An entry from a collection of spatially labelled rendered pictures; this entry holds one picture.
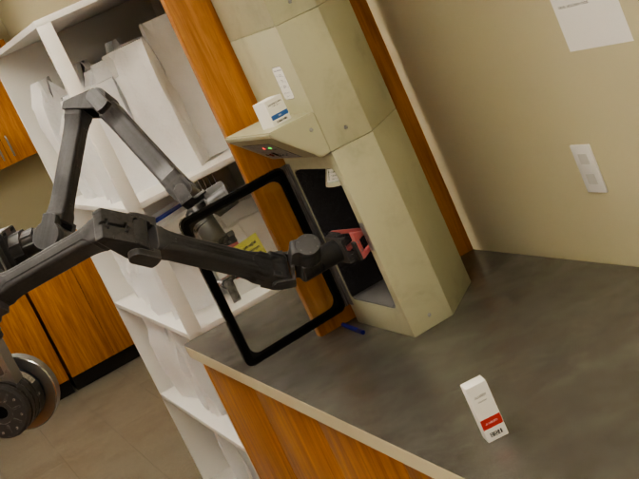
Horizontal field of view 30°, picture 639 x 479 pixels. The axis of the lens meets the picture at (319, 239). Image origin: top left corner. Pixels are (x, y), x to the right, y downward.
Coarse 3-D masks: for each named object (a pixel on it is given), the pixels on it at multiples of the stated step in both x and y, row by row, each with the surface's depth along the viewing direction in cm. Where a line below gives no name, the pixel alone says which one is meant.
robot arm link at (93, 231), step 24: (96, 216) 248; (120, 216) 251; (72, 240) 250; (96, 240) 245; (120, 240) 247; (144, 240) 251; (24, 264) 255; (48, 264) 252; (72, 264) 253; (0, 288) 257; (24, 288) 257; (0, 312) 259
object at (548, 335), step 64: (512, 256) 299; (448, 320) 274; (512, 320) 256; (576, 320) 240; (256, 384) 297; (320, 384) 271; (384, 384) 253; (448, 384) 238; (512, 384) 225; (576, 384) 212; (384, 448) 228; (448, 448) 211; (512, 448) 200; (576, 448) 190
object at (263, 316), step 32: (256, 192) 288; (224, 224) 284; (256, 224) 288; (288, 224) 292; (224, 288) 284; (256, 288) 288; (320, 288) 296; (224, 320) 285; (256, 320) 288; (288, 320) 292; (256, 352) 288
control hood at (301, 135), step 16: (256, 128) 277; (272, 128) 263; (288, 128) 259; (304, 128) 260; (240, 144) 284; (256, 144) 276; (272, 144) 267; (288, 144) 260; (304, 144) 261; (320, 144) 262
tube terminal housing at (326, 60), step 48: (336, 0) 271; (240, 48) 282; (288, 48) 258; (336, 48) 262; (336, 96) 263; (384, 96) 280; (336, 144) 263; (384, 144) 270; (384, 192) 268; (432, 192) 288; (384, 240) 269; (432, 240) 279; (432, 288) 274
